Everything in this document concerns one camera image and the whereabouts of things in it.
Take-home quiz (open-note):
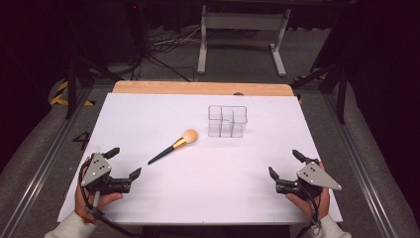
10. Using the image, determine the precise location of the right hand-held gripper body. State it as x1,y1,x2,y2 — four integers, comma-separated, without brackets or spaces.
275,158,343,201

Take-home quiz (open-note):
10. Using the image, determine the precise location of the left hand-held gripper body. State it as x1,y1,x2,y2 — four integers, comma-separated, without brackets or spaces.
80,152,132,196

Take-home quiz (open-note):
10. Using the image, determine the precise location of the makeup brush black handle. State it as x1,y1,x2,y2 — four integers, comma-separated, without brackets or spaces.
147,128,199,166

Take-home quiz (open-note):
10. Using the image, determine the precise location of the clear plastic organizer box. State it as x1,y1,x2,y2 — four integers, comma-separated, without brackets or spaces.
207,104,249,139

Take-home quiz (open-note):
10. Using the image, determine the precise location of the person's right hand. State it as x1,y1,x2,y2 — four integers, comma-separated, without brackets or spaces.
285,162,331,222

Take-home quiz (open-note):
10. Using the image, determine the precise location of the person's left hand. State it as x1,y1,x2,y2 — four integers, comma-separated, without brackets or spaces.
74,157,124,225

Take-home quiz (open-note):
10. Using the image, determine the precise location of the white board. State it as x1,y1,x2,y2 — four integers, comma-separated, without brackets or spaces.
56,92,344,226

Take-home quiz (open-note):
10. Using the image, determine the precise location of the wooden table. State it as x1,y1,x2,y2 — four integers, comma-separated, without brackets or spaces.
112,80,295,97

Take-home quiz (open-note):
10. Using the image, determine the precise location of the black equipment tower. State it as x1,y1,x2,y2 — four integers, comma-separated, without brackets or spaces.
123,0,151,62

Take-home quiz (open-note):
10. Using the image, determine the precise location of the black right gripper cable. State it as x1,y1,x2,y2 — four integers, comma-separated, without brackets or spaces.
295,187,324,238

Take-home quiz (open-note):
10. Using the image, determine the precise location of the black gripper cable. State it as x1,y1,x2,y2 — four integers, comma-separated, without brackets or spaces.
295,187,324,238
78,160,143,238

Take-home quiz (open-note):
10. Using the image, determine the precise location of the aluminium floor rail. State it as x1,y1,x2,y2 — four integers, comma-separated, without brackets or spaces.
321,93,399,238
0,86,94,238

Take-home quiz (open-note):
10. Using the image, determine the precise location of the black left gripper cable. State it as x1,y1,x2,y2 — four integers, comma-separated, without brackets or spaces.
78,160,143,238

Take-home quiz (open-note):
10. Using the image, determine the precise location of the bundle of floor cables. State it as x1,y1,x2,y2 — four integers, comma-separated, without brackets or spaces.
130,25,203,82

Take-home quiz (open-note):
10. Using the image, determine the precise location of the white metal stand frame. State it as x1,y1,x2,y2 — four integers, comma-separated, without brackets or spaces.
196,4,292,77

